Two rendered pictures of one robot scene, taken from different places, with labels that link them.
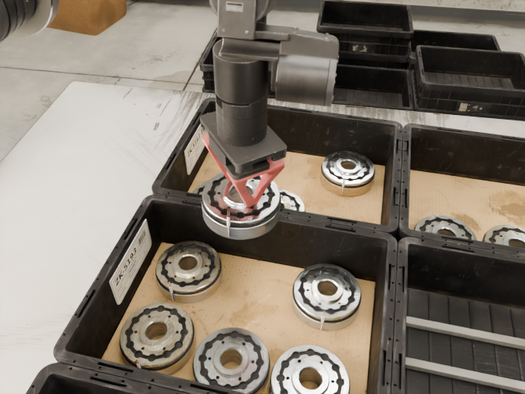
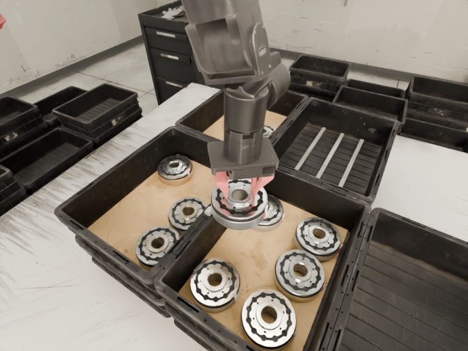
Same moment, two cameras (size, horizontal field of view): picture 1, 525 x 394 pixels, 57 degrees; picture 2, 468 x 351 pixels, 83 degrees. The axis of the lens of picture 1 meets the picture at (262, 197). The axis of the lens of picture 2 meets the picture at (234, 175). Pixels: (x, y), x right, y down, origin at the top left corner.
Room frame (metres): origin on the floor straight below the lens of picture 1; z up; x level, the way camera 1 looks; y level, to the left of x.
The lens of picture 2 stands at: (0.37, 0.33, 1.40)
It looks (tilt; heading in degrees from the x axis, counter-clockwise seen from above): 45 degrees down; 289
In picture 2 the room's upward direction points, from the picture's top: straight up
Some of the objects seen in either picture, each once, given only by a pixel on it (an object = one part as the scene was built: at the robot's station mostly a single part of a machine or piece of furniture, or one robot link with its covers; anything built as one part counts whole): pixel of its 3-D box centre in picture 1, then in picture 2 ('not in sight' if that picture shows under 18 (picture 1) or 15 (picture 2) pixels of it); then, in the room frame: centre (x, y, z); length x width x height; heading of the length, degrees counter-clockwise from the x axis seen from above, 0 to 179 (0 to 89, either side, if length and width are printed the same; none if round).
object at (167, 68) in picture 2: not in sight; (195, 68); (1.41, -1.70, 0.45); 0.60 x 0.45 x 0.90; 81
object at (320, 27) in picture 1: (358, 62); (12, 147); (2.08, -0.45, 0.37); 0.40 x 0.30 x 0.45; 81
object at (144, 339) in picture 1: (156, 331); (269, 315); (0.36, 0.15, 0.86); 0.05 x 0.05 x 0.01
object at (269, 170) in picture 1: (246, 170); (246, 175); (0.45, 0.02, 1.08); 0.07 x 0.07 x 0.09; 29
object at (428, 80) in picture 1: (457, 118); (108, 131); (1.61, -0.78, 0.37); 0.40 x 0.30 x 0.45; 81
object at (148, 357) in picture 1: (156, 333); (268, 316); (0.36, 0.15, 0.86); 0.10 x 0.10 x 0.01
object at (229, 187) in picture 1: (241, 192); (239, 195); (0.46, 0.03, 1.04); 0.05 x 0.05 x 0.01
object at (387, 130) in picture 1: (284, 180); (168, 198); (0.68, -0.04, 0.87); 0.40 x 0.30 x 0.11; 77
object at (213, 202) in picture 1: (241, 195); (239, 197); (0.46, 0.03, 1.03); 0.10 x 0.10 x 0.01
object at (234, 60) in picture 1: (246, 70); (246, 103); (0.46, 0.02, 1.21); 0.07 x 0.06 x 0.07; 80
